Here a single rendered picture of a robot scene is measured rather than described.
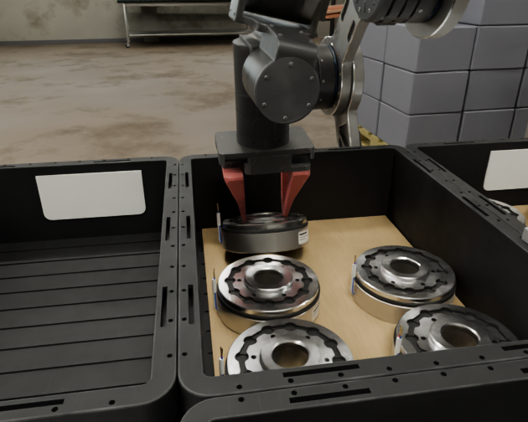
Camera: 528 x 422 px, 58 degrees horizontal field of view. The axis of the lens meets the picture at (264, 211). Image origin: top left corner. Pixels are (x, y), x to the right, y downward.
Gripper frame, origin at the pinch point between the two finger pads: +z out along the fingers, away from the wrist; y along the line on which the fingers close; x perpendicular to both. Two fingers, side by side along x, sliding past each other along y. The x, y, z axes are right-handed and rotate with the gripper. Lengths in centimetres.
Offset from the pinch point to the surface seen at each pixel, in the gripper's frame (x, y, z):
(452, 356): -30.2, 6.6, -6.8
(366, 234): 1.3, 13.8, 5.9
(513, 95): 219, 195, 63
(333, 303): -12.2, 5.2, 4.6
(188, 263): -17.3, -8.8, -6.2
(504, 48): 220, 181, 34
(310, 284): -12.7, 2.6, 1.3
